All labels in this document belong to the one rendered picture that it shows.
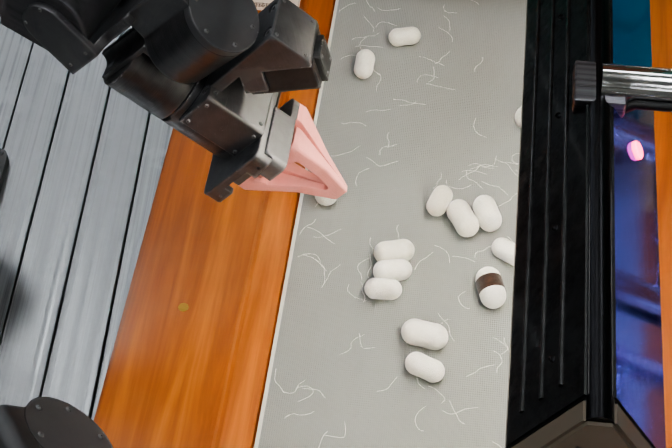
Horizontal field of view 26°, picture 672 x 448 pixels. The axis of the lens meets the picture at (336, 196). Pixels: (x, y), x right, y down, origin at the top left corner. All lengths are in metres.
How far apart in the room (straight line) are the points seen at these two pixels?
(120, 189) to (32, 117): 0.14
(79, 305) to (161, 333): 0.16
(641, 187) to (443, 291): 0.40
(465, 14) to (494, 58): 0.07
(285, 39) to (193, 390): 0.29
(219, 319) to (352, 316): 0.11
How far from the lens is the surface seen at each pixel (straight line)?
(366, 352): 1.17
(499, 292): 1.18
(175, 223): 1.22
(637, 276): 0.79
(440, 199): 1.25
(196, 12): 0.97
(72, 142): 1.43
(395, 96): 1.36
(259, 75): 1.02
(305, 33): 1.01
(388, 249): 1.21
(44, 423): 0.78
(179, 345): 1.14
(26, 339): 1.29
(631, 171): 0.83
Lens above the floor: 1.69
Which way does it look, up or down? 48 degrees down
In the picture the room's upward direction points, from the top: straight up
